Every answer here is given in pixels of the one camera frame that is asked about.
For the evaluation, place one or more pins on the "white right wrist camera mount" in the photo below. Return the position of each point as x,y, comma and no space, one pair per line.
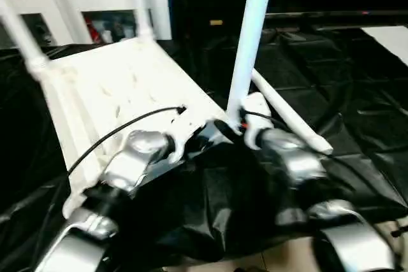
258,109

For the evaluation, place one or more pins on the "red white bottle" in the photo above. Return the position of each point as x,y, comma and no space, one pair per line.
94,31

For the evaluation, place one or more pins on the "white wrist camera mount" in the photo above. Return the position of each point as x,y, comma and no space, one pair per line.
185,132
258,109

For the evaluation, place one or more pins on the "white flat board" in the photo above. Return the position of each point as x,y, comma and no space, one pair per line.
389,41

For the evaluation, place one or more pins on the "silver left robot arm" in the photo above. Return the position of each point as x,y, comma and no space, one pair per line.
134,157

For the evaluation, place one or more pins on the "black plastic mat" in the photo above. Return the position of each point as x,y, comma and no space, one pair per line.
350,93

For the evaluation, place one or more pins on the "white plastic table leg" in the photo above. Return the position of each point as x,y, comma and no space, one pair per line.
287,109
252,36
22,36
141,7

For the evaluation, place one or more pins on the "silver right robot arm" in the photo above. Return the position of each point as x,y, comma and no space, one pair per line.
296,157

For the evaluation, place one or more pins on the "white plastic table top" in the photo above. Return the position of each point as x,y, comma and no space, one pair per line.
111,87

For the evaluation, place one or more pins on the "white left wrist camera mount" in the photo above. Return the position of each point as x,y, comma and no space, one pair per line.
185,132

